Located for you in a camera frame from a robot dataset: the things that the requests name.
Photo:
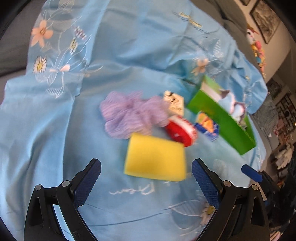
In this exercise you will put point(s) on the colourful plush toys pile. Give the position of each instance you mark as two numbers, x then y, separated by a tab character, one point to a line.
257	49

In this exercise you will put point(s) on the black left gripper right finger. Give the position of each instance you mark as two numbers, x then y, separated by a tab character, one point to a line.
240	213

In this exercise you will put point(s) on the yellow sponge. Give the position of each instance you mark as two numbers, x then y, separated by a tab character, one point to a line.
155	158

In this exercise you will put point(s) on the purple mesh bath pouf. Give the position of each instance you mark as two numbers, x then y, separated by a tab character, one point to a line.
125	114

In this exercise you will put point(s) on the grey striped cushion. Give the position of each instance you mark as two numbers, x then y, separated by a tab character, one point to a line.
266	116

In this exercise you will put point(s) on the blue orange tissue pack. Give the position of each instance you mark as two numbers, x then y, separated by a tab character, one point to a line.
207	126

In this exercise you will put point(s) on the purple grey cloth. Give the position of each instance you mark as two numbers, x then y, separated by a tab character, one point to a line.
240	108

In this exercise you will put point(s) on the framed picture on wall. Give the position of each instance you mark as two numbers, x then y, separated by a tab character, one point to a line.
266	20

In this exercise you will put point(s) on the white tree tissue pack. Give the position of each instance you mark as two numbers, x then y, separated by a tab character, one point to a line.
176	102

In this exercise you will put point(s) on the dark wall shelf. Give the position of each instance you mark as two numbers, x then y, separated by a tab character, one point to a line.
286	112

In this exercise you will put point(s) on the light blue floral bedsheet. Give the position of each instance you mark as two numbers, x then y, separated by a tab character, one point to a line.
51	124

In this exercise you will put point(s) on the green cardboard box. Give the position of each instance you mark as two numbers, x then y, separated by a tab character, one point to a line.
223	108

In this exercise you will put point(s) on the red white knitted hat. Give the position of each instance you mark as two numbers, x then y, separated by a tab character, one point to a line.
181	130

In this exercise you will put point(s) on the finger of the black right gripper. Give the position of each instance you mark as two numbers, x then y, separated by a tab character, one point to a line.
251	173

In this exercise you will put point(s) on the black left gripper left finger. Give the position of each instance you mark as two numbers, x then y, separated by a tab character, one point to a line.
41	220

